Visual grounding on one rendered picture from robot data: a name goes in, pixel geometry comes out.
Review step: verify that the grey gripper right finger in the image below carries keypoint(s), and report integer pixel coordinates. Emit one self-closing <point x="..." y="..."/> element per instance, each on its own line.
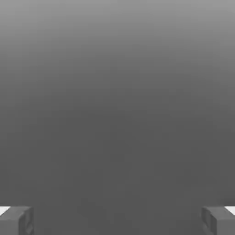
<point x="220" y="220"/>

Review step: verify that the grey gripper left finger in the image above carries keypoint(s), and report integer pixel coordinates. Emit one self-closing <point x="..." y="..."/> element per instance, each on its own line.
<point x="14" y="220"/>

